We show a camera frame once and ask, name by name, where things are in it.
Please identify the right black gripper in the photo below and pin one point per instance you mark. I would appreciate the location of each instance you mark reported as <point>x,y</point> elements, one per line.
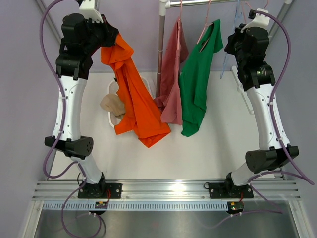
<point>237,35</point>

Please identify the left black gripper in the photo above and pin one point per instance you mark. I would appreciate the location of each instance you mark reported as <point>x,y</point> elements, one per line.
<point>109,31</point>

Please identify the light blue hanger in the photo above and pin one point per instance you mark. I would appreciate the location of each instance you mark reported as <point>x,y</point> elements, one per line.
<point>236,17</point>

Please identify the pink hanger of beige shirt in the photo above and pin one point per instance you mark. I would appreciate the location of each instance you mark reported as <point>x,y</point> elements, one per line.
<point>244,2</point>

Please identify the beige t shirt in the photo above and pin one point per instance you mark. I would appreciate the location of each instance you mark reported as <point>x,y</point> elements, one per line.
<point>112,103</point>

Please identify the orange t shirt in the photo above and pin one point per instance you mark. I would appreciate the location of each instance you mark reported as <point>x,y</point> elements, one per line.
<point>142,116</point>

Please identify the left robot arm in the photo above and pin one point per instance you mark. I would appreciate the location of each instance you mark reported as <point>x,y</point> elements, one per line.
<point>82,37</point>

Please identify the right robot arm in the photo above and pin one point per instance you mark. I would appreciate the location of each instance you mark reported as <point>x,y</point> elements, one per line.
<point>249,45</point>

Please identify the pink hanger of green shirt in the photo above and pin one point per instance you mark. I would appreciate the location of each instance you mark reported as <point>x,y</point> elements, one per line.
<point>206,23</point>

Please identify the green t shirt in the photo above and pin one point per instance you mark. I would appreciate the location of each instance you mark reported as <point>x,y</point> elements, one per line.
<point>193,81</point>

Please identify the pink t shirt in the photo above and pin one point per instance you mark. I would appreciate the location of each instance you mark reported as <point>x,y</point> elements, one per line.
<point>169,100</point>

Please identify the white perforated plastic basket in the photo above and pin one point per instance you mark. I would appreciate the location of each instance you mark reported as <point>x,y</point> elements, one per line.
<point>113,88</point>

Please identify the metal clothes rack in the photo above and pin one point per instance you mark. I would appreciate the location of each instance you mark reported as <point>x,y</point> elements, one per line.
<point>167,4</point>

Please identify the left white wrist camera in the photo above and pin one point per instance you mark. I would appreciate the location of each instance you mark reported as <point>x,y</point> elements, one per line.
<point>88,8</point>

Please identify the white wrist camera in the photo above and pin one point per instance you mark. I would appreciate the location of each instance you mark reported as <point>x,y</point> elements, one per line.
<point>257,19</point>
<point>88,8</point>

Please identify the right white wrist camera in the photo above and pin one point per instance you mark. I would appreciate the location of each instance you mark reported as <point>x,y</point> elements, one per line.
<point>257,19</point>

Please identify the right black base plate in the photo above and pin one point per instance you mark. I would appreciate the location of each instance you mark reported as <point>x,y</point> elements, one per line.
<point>221,190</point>

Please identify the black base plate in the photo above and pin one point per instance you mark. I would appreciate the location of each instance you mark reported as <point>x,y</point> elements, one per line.
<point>112,191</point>
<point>221,190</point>

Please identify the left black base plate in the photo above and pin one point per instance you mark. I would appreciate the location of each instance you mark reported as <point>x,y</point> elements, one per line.
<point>112,191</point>

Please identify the aluminium mounting rail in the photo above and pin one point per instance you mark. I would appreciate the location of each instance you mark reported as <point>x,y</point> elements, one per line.
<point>166,190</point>

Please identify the white slotted cable duct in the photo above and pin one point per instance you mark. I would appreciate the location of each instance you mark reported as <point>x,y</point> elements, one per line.
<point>137,206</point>

